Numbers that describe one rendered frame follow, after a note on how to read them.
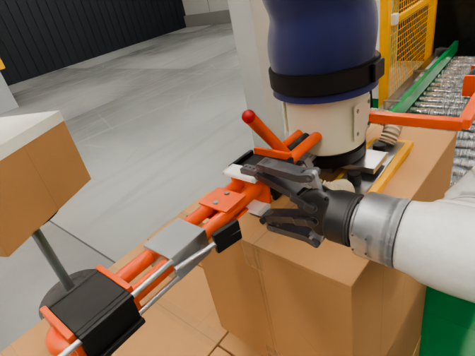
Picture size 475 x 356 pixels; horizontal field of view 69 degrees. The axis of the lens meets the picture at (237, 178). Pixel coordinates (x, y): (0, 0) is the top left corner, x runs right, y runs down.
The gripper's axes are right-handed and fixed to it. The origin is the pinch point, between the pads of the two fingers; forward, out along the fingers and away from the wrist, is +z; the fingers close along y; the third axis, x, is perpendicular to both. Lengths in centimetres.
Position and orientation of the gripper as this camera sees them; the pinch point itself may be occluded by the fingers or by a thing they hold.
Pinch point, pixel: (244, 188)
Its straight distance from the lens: 60.2
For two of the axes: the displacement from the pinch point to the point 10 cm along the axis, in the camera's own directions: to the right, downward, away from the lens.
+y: 1.8, 8.5, 5.0
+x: 6.2, -5.0, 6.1
